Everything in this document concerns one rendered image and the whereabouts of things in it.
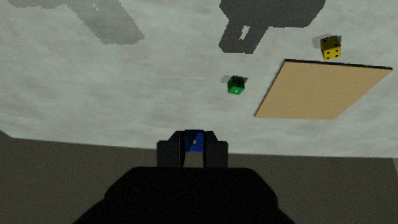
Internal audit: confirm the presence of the yellow die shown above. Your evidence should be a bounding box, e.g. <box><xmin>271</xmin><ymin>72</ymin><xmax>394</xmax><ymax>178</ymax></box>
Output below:
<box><xmin>320</xmin><ymin>36</ymin><xmax>341</xmax><ymax>60</ymax></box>

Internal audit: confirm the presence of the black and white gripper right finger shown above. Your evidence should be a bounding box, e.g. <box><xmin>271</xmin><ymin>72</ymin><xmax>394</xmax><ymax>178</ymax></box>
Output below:
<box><xmin>203</xmin><ymin>131</ymin><xmax>228</xmax><ymax>168</ymax></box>

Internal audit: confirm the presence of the green die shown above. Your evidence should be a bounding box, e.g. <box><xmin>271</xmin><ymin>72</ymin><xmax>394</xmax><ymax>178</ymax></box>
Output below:
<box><xmin>227</xmin><ymin>76</ymin><xmax>245</xmax><ymax>95</ymax></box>

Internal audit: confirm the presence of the blue die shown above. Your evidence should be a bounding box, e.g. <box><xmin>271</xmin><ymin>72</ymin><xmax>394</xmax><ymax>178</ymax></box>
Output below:
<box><xmin>184</xmin><ymin>129</ymin><xmax>204</xmax><ymax>152</ymax></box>

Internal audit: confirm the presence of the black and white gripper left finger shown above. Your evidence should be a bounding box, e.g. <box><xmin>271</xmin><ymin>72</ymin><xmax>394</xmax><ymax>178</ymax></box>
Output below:
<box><xmin>157</xmin><ymin>131</ymin><xmax>185</xmax><ymax>167</ymax></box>

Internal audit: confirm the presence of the tan square mat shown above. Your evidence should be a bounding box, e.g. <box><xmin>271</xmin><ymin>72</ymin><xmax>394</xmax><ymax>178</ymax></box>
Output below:
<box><xmin>254</xmin><ymin>59</ymin><xmax>393</xmax><ymax>120</ymax></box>

